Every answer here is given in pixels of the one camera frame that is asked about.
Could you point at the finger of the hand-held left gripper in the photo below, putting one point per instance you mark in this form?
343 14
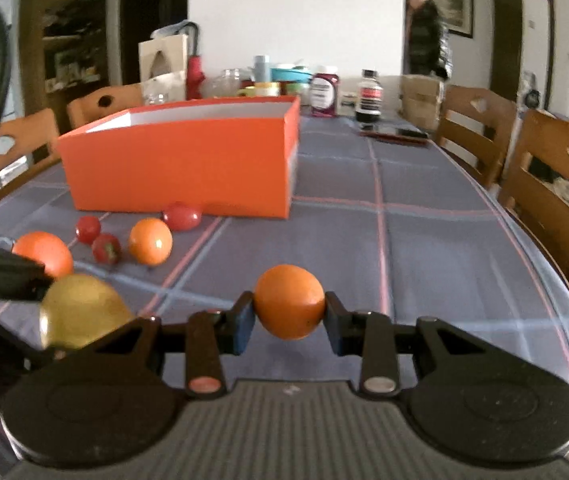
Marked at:
9 355
14 276

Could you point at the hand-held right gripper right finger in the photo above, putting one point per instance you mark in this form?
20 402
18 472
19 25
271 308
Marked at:
337 321

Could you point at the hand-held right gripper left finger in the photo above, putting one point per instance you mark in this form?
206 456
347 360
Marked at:
242 321

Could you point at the orange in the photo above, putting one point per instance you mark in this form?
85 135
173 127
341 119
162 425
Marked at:
44 259
150 241
289 307

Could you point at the golden yellow pear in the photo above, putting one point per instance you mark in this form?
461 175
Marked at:
84 317

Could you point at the orange cardboard box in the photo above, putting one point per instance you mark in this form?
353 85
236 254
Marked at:
174 170

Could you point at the small red tomato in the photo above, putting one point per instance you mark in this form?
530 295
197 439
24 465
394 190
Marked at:
107 249
88 228
182 216

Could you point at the blue plaid tablecloth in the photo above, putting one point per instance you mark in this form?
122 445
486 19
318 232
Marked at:
414 240

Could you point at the wooden chair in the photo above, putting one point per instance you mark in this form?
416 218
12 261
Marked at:
539 190
84 110
39 130
479 125

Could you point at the dark bottle with white cap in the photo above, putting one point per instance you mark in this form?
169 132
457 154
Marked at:
369 100

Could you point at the bottle with pink lid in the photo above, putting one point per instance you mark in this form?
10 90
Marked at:
324 95

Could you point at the yellow mug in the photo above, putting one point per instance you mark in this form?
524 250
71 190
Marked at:
249 91

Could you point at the jar with green lid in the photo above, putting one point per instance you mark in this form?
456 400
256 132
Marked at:
300 91

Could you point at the brown cardboard box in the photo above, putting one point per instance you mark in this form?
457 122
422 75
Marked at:
419 102

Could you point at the clear glass jar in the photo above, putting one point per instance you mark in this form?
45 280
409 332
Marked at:
224 85

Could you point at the dark wooden shelf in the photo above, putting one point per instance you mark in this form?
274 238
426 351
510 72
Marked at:
69 35

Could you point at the red folded umbrella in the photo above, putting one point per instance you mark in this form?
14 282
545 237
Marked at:
195 75

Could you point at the teal container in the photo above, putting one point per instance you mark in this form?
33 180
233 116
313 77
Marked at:
289 75

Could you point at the light blue can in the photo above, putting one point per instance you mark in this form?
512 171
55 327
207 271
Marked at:
262 67

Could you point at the paper bag with window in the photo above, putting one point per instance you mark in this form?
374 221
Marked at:
177 50

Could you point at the hanging black jacket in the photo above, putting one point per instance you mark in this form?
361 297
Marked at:
424 35

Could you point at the small framed picture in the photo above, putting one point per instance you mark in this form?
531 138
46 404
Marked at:
457 0

